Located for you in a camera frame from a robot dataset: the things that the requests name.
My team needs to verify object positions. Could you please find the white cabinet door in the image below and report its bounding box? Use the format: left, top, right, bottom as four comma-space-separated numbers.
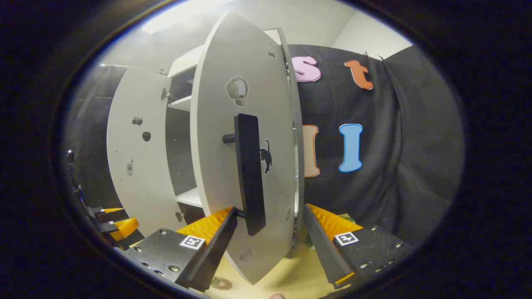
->
190, 10, 305, 286
106, 66, 187, 238

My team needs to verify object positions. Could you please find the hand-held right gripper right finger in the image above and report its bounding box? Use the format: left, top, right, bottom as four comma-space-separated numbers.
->
302, 203, 412, 290

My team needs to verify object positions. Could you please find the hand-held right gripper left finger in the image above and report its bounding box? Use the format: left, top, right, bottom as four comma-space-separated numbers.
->
123, 206, 238, 292

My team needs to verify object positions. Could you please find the black backdrop cloth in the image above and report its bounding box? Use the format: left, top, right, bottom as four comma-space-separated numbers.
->
62, 44, 465, 245

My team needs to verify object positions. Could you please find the white and grey cabinet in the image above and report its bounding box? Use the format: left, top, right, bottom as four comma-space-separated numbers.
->
165, 28, 306, 254

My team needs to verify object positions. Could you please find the black right door handle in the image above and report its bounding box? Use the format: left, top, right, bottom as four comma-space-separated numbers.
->
222, 113, 266, 236

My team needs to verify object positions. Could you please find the round brown coaster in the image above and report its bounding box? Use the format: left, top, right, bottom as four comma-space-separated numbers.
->
210, 276, 233, 290

